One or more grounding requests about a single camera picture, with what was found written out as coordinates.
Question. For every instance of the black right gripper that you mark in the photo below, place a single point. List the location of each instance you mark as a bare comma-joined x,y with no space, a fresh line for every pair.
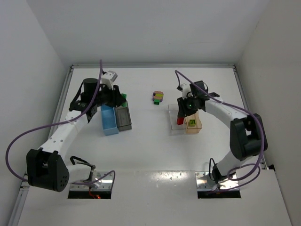
181,110

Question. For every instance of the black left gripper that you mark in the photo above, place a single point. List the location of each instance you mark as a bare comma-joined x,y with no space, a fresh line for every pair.
116,96

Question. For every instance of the red lego brick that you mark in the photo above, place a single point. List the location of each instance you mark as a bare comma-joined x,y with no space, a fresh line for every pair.
180,121

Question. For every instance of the lime green lego brick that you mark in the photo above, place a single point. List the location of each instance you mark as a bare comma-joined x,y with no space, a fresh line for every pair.
192,123

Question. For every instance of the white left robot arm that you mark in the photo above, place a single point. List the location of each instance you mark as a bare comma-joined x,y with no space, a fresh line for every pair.
46,167

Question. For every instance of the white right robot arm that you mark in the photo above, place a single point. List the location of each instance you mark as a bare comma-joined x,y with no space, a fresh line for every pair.
247,135

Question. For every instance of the smoky grey plastic bin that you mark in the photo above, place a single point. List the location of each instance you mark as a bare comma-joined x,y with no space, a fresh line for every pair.
123,119

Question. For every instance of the clear plastic bin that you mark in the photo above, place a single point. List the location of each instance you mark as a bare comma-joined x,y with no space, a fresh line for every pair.
175,129

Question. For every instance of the orange translucent plastic bin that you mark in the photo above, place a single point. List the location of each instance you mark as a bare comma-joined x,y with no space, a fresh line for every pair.
193,130

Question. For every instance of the light blue plastic bin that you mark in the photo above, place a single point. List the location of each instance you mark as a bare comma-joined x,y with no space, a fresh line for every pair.
109,123

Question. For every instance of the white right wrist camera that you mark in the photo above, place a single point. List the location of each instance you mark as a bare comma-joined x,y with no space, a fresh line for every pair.
186,90

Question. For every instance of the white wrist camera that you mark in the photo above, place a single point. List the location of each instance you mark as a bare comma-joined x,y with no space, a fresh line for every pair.
109,78
186,90

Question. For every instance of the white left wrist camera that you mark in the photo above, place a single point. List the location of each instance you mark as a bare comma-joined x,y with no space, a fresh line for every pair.
109,78

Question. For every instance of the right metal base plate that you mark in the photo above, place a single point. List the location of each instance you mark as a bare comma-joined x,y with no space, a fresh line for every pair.
206,184

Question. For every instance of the metal base plate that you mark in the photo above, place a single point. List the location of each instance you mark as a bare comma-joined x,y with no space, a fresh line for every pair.
103,182
206,184

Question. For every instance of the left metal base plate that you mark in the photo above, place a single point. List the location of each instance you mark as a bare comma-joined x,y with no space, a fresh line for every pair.
103,182

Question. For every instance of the aluminium table frame rail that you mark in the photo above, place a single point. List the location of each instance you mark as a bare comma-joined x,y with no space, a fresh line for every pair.
155,181

